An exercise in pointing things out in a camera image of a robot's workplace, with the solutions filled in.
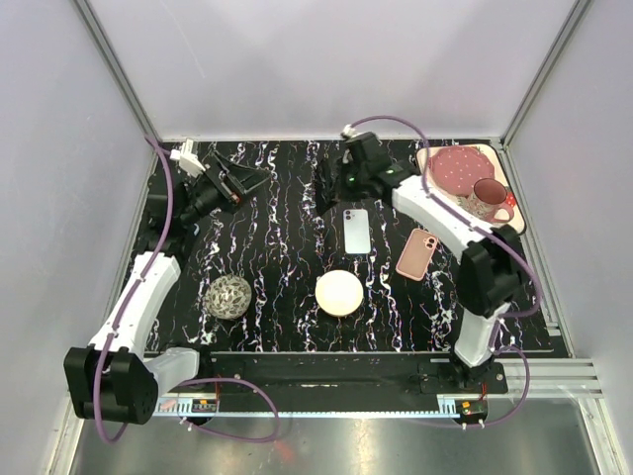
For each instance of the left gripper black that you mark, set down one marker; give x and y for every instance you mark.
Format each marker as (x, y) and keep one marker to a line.
(238, 180)

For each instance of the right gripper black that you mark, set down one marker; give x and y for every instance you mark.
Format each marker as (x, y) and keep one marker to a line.
(338, 190)

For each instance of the light blue smartphone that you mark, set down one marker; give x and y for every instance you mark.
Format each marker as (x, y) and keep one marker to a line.
(356, 231)

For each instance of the pink phone case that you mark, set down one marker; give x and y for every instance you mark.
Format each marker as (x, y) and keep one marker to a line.
(417, 255)

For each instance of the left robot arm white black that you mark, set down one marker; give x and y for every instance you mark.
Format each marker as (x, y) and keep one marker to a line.
(109, 379)

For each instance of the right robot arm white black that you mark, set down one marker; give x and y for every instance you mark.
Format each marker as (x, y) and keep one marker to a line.
(491, 270)

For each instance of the white round bowl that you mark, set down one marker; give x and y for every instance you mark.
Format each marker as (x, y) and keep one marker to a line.
(339, 293)

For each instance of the leaf patterned bowl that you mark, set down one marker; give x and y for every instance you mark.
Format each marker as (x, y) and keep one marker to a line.
(228, 297)

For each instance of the pink dotted plate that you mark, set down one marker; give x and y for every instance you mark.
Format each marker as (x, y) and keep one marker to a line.
(456, 169)

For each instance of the pink mug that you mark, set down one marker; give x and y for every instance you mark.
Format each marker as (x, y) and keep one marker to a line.
(487, 202)

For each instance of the cream rectangular tray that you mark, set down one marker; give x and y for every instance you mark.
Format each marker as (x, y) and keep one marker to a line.
(423, 159)

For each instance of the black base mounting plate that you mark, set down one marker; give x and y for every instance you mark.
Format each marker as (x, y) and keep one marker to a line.
(215, 363)

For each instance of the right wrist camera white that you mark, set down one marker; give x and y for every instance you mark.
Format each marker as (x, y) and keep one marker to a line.
(350, 131)

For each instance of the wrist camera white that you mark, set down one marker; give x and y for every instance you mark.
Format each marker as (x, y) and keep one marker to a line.
(350, 131)
(187, 159)

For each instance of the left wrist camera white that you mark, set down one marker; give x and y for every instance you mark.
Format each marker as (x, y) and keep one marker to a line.
(187, 159)

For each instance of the left aluminium frame post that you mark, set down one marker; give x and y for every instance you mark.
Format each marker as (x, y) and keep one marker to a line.
(97, 32)

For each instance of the aluminium frame post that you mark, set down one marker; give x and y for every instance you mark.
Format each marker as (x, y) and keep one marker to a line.
(97, 32)
(571, 23)

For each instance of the white cable duct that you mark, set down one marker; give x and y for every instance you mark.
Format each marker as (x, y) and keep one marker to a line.
(425, 408)

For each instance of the right aluminium frame post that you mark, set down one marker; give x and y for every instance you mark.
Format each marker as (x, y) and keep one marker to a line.
(571, 23)

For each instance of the aluminium front rail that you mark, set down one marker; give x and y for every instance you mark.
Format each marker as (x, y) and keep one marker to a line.
(574, 378)

